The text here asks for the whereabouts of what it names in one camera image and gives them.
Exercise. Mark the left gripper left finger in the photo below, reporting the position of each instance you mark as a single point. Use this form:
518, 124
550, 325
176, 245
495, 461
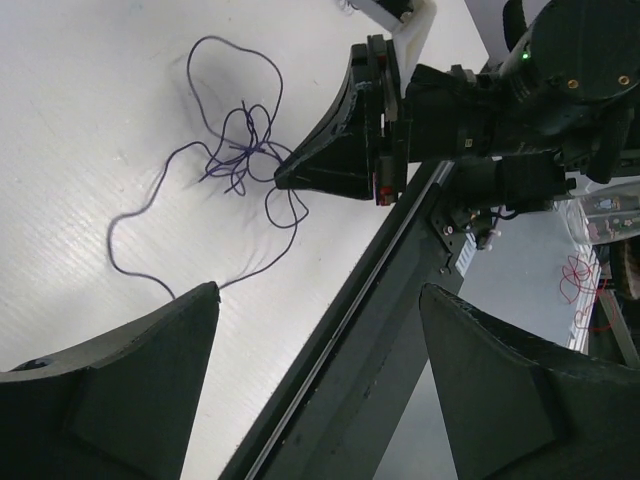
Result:
118, 406

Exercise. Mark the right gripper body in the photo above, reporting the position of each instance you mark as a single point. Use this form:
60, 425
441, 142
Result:
386, 125

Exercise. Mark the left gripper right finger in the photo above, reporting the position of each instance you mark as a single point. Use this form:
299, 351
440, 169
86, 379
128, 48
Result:
517, 406

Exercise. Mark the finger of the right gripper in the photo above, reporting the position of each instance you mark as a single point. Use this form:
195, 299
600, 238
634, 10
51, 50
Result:
334, 157

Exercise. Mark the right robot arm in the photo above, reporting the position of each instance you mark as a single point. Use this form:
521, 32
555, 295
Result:
565, 100

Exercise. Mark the red wire off table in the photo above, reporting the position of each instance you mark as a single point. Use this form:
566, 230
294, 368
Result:
580, 286

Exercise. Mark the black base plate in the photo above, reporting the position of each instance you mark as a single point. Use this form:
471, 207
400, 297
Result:
337, 407

